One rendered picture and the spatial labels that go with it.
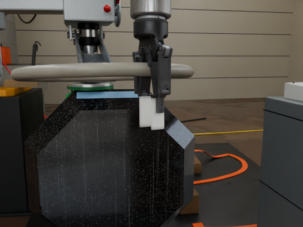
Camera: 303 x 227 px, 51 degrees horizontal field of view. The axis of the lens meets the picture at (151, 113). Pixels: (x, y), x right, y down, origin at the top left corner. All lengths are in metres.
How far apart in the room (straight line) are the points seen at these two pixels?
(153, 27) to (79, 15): 0.81
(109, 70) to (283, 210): 1.05
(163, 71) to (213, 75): 6.82
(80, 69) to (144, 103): 0.16
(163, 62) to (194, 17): 6.67
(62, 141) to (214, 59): 6.24
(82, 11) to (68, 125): 0.50
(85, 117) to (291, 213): 0.94
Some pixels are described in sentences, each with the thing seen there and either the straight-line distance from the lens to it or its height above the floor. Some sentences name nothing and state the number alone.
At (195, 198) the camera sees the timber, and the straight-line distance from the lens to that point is 2.03.
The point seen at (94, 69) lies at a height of 0.95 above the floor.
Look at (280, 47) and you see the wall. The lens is 8.26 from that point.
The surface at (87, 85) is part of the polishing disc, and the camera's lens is 1.44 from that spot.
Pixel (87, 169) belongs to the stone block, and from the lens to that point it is 1.48.
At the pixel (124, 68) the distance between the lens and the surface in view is 0.66.
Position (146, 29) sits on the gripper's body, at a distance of 0.67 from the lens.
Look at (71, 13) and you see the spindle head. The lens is 1.45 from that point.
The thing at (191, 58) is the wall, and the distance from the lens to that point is 7.24.
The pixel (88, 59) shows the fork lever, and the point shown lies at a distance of 1.37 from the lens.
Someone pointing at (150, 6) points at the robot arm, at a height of 1.08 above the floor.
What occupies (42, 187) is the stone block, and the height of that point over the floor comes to 0.40.
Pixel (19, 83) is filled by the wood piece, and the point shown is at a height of 0.81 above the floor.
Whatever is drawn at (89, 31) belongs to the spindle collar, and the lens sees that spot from 1.52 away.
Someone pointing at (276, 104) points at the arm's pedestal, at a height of 0.78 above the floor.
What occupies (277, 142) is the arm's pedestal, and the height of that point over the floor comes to 0.62.
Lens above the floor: 0.98
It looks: 10 degrees down
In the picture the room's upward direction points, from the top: straight up
